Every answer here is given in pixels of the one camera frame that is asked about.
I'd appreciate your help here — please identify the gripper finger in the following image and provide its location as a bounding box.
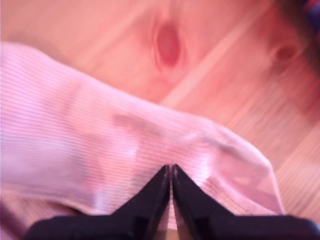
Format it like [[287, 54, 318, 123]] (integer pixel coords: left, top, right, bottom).
[[171, 163, 236, 240], [109, 164, 171, 240]]

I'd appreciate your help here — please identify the plain pink ribbed sock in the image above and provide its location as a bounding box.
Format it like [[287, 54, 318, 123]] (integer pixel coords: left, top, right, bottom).
[[0, 41, 286, 240]]

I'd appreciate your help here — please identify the purple sock with pink squares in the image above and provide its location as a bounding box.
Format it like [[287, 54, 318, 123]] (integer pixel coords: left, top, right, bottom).
[[301, 0, 320, 16]]

